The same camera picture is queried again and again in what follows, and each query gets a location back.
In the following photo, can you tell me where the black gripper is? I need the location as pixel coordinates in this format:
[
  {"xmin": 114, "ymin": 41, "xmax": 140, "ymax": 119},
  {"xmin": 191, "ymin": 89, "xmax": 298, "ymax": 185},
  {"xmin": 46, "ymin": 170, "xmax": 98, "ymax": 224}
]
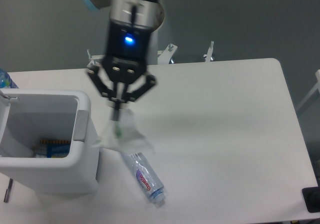
[{"xmin": 86, "ymin": 21, "xmax": 157, "ymax": 120}]

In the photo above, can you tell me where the clear plastic wrapper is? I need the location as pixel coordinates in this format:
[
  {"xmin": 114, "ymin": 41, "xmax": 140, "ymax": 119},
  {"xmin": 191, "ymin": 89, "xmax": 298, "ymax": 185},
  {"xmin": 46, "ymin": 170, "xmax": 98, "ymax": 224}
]
[{"xmin": 93, "ymin": 109, "xmax": 155, "ymax": 154}]

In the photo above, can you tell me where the blue bottle at edge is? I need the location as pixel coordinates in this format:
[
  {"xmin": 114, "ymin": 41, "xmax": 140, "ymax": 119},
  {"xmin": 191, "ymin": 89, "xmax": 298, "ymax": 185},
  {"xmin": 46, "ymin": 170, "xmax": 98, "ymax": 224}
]
[{"xmin": 0, "ymin": 69, "xmax": 18, "ymax": 88}]

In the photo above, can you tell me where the clear plastic water bottle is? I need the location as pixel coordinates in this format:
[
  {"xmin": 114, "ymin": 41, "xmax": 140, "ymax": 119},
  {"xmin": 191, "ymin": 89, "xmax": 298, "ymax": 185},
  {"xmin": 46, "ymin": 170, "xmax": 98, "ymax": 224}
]
[{"xmin": 120, "ymin": 153, "xmax": 166, "ymax": 207}]

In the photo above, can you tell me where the blue trash inside can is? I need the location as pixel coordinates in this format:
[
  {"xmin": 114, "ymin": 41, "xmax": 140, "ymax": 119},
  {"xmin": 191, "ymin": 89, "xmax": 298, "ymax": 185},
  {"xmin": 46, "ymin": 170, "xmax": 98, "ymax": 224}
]
[{"xmin": 33, "ymin": 139, "xmax": 71, "ymax": 158}]

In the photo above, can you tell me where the white trash can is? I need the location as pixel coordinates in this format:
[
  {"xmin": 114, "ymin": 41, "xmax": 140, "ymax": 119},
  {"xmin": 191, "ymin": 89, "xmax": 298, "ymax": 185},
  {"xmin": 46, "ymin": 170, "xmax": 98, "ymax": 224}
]
[{"xmin": 0, "ymin": 88, "xmax": 100, "ymax": 194}]

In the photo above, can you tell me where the white frame at right edge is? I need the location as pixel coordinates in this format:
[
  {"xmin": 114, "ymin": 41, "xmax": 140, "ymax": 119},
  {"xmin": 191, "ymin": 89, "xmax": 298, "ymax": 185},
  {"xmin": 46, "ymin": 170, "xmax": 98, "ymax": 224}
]
[{"xmin": 296, "ymin": 70, "xmax": 320, "ymax": 115}]

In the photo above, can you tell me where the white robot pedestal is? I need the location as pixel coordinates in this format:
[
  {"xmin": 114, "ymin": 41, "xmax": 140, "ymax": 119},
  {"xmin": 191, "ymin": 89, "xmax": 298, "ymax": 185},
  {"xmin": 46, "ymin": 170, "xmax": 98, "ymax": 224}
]
[{"xmin": 147, "ymin": 4, "xmax": 166, "ymax": 66}]

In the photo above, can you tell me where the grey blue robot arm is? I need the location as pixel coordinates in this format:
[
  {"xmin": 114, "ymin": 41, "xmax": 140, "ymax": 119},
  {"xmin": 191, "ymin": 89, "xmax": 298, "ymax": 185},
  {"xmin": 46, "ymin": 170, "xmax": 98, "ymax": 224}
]
[{"xmin": 83, "ymin": 0, "xmax": 164, "ymax": 121}]

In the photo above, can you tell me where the black object at table corner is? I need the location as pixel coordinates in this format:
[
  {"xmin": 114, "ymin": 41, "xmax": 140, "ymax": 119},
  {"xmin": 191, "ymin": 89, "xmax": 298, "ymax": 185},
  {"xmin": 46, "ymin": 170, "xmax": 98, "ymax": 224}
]
[{"xmin": 302, "ymin": 187, "xmax": 320, "ymax": 213}]

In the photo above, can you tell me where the dark metal tool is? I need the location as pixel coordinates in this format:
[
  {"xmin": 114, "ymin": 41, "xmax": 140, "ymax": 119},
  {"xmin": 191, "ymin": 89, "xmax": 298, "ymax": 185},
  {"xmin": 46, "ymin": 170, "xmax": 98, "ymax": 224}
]
[{"xmin": 3, "ymin": 178, "xmax": 14, "ymax": 203}]

